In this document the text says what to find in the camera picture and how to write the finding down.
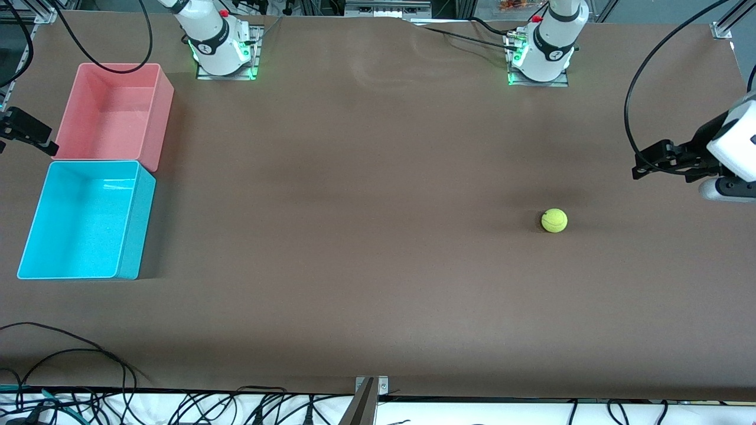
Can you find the yellow-green tennis ball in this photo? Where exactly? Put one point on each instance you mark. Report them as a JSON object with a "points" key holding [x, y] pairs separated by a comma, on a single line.
{"points": [[554, 220]]}

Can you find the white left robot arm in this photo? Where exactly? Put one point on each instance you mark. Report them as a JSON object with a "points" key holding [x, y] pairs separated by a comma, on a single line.
{"points": [[549, 47]]}

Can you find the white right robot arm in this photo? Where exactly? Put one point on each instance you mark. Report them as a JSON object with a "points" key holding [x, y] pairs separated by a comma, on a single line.
{"points": [[212, 35]]}

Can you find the pink plastic bin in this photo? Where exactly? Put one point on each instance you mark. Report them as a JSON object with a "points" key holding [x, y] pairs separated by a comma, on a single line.
{"points": [[112, 112]]}

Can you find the blue plastic bin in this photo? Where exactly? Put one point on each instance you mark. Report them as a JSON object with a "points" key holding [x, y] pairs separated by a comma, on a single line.
{"points": [[82, 224]]}

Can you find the orange packaged item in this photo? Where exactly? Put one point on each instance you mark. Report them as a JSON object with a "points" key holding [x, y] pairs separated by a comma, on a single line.
{"points": [[514, 5]]}

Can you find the grey power strip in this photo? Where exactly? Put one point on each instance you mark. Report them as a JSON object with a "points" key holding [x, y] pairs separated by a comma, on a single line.
{"points": [[387, 7]]}

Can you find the aluminium frame corner bracket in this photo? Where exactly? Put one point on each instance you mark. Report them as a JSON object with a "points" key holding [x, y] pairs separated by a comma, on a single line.
{"points": [[47, 16]]}

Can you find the aluminium frame profile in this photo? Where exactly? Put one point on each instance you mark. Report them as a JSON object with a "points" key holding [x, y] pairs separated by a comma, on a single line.
{"points": [[723, 26]]}

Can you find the silver mounting bracket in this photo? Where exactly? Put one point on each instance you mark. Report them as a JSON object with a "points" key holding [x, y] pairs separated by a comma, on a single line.
{"points": [[383, 386]]}

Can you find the grey camera mount pole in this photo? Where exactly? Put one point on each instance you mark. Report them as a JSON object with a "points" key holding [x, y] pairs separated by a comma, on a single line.
{"points": [[360, 410]]}

